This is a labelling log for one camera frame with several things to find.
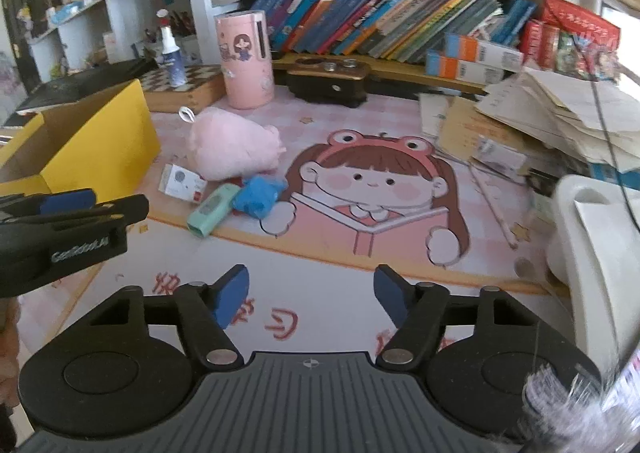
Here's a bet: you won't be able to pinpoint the mint green stapler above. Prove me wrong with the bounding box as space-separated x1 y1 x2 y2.
186 184 241 237

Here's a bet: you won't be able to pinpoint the small white staples box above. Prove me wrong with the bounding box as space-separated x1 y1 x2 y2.
158 164 207 204

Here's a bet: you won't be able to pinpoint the blue toy car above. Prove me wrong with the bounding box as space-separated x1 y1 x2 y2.
232 175 288 219

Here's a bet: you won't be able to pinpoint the pink plush toy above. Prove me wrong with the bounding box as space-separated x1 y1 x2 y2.
178 106 286 181

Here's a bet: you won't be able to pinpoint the yellow cardboard box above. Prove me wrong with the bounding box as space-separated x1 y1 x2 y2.
1 80 160 202

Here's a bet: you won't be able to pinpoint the black electronic keyboard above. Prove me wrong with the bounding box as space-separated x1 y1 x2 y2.
16 59 158 113

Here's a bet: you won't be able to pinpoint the pink cartoon desk mat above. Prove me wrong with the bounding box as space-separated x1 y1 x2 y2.
29 127 572 359

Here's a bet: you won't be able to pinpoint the white plastic device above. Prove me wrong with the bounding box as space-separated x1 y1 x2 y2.
547 175 639 373

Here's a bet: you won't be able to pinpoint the white spray bottle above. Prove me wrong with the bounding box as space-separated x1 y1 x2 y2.
156 9 186 88

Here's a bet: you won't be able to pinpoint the wooden chess box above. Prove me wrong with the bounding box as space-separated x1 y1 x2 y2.
140 65 226 113

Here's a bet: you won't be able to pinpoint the dark brown wooden holder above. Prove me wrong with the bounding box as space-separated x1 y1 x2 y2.
286 57 371 109

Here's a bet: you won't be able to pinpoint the stack of papers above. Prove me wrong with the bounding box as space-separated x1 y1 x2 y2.
476 68 639 173

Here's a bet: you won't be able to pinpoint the orange white boxes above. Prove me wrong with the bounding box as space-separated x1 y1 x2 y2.
425 34 524 85

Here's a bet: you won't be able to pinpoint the pink cylindrical container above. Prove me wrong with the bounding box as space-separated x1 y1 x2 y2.
215 10 274 110

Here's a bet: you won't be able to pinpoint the row of leaning books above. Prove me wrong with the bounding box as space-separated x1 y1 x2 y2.
248 0 538 64

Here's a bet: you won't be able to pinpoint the black cable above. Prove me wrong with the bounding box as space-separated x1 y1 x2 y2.
524 0 640 234

